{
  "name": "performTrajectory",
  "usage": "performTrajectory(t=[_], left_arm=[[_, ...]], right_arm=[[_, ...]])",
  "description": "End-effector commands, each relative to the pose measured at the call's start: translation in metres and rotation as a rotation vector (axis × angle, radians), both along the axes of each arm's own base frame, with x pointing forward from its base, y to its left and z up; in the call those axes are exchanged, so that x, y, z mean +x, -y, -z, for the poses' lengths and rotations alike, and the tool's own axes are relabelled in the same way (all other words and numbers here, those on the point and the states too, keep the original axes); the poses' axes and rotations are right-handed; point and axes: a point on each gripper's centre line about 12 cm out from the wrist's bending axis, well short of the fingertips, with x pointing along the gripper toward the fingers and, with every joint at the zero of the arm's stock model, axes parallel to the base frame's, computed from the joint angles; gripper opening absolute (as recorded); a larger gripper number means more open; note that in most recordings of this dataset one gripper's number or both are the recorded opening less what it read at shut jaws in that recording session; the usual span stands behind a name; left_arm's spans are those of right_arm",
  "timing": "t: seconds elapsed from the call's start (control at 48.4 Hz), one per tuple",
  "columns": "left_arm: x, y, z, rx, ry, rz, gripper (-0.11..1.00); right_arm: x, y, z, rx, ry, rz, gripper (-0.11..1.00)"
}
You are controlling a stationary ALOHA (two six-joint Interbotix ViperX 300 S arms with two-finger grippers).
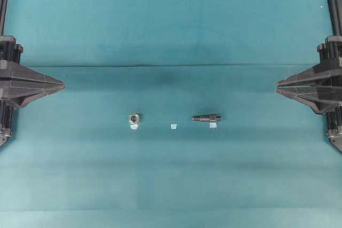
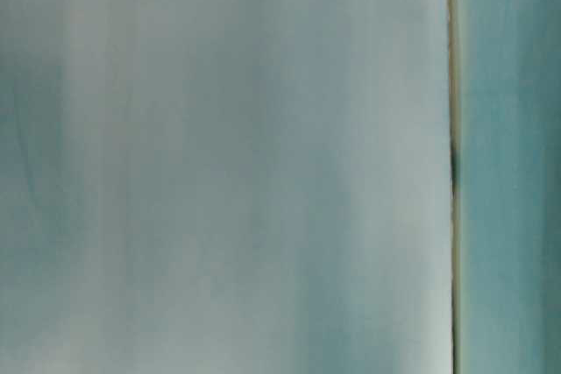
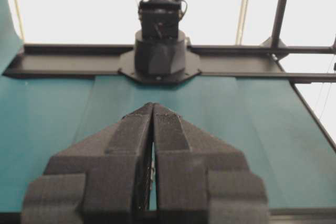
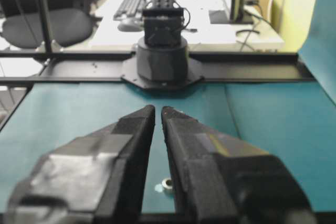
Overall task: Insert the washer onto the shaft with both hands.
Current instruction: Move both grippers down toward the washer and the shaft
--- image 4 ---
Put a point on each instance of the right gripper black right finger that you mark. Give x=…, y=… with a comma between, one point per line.
x=218, y=178

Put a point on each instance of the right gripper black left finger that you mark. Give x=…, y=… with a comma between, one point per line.
x=96, y=178

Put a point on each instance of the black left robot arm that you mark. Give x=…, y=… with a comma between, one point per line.
x=161, y=60

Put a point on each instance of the black office chair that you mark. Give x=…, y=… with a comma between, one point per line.
x=31, y=24

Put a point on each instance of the teal backdrop sheet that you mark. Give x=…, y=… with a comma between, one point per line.
x=318, y=50

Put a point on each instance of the black computer keyboard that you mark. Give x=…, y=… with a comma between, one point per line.
x=129, y=9

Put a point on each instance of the black aluminium frame rail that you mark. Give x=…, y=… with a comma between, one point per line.
x=112, y=66

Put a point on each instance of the black vertical frame post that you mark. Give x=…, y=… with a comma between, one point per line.
x=45, y=24

